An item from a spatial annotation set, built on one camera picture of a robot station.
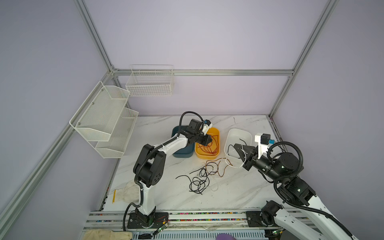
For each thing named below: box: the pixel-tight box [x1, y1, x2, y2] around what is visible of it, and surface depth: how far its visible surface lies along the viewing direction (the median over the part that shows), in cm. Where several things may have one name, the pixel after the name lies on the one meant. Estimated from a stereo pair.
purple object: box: [216, 233, 237, 240], surface depth 71 cm
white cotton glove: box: [112, 180, 141, 204], surface depth 82 cm
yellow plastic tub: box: [194, 127, 221, 160], surface depth 100 cm
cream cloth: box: [84, 229, 133, 240], surface depth 70 cm
